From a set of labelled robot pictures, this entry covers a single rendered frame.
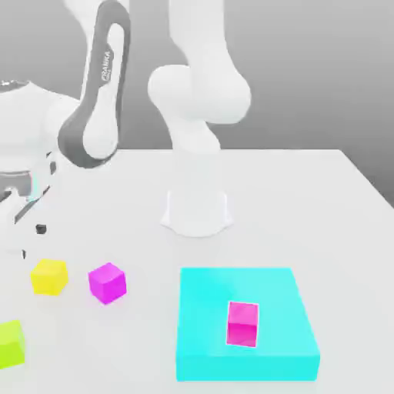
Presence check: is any small magenta cube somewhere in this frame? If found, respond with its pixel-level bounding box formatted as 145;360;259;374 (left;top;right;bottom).
88;262;128;306

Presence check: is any small lime green cube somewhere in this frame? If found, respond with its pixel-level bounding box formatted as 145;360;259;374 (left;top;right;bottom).
0;319;26;370

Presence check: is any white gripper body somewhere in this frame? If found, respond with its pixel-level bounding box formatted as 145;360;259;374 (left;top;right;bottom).
0;182;59;249

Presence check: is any large cyan box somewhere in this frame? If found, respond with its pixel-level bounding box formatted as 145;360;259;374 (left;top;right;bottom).
175;266;322;383

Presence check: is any small pink cube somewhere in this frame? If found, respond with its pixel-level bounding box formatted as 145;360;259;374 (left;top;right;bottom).
225;301;260;349

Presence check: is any small yellow cube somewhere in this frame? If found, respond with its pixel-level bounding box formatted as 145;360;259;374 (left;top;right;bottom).
30;258;69;297

